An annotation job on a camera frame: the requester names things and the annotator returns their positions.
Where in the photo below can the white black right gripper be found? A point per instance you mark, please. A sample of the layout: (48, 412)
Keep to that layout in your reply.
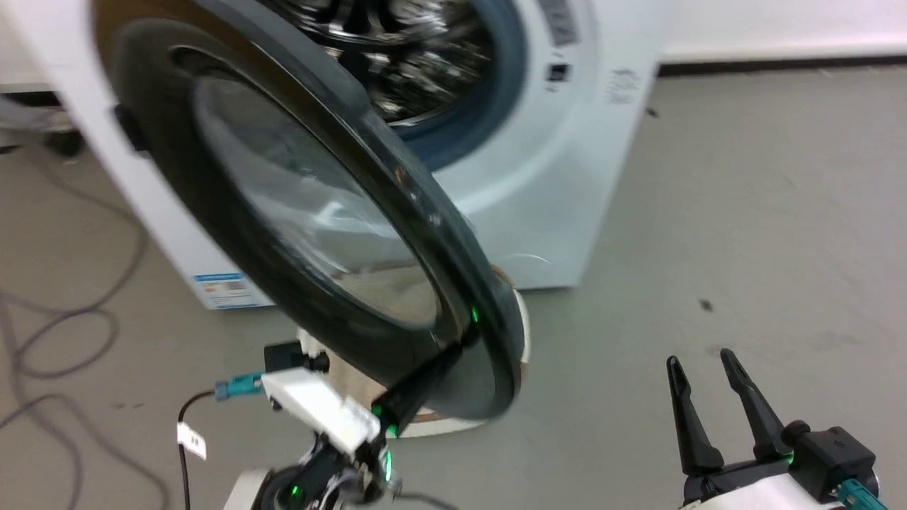
(758, 492)

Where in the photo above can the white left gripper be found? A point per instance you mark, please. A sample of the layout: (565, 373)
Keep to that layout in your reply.
(319, 407)

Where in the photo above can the dark round washing machine door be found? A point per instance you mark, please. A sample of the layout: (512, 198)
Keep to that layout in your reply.
(297, 212)

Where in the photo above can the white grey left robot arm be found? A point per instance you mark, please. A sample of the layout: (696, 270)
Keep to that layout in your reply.
(312, 485)

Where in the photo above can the white front-load washing machine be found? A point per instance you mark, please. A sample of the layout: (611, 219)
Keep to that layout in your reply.
(567, 184)

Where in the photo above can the blue grey door gasket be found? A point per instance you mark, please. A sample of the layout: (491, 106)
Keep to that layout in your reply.
(506, 85)

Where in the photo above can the steel washing machine drum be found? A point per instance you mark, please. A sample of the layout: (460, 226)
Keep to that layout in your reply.
(418, 64)

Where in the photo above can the black door hinge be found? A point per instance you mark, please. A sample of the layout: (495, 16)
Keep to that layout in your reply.
(132, 129)

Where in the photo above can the blue white energy label sticker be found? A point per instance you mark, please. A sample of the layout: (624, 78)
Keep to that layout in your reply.
(225, 290)

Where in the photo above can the small black square sticker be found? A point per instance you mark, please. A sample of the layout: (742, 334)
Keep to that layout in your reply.
(558, 72)

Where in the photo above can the grey text label sticker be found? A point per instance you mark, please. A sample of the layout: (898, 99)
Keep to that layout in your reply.
(560, 20)

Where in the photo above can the grey wheeled cart base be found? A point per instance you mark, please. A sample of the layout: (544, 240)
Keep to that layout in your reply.
(42, 124)

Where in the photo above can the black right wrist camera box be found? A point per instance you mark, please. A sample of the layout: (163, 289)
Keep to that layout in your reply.
(832, 457)

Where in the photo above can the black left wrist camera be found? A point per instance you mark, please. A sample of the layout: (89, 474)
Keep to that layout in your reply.
(292, 356)

